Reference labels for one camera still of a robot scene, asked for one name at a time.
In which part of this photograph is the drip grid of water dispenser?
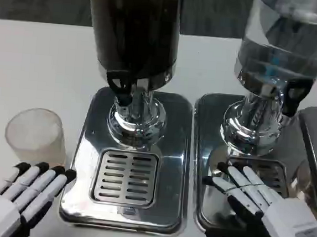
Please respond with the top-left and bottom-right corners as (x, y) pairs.
(225, 156), (292, 197)

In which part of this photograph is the steel base of water dispenser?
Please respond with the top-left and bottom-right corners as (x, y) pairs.
(183, 91), (317, 237)

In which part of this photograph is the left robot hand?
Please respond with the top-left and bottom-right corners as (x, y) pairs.
(0, 159), (77, 237)

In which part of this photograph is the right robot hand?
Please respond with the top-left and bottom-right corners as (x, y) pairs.
(197, 160), (317, 237)

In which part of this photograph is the black tap of water dispenser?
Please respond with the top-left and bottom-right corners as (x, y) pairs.
(282, 76), (314, 120)

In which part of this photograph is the black tap of dark dispenser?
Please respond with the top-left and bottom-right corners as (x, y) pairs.
(103, 69), (138, 109)

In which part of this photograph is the steel base at picture edge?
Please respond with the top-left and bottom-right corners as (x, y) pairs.
(290, 105), (317, 222)

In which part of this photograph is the clear ribbed glass cup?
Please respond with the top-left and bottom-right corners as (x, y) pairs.
(2, 106), (71, 170)

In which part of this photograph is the steel base of dark dispenser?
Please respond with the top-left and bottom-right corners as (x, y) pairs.
(57, 82), (199, 237)

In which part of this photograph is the dark drink dispenser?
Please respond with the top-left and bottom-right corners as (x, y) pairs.
(72, 0), (185, 151)

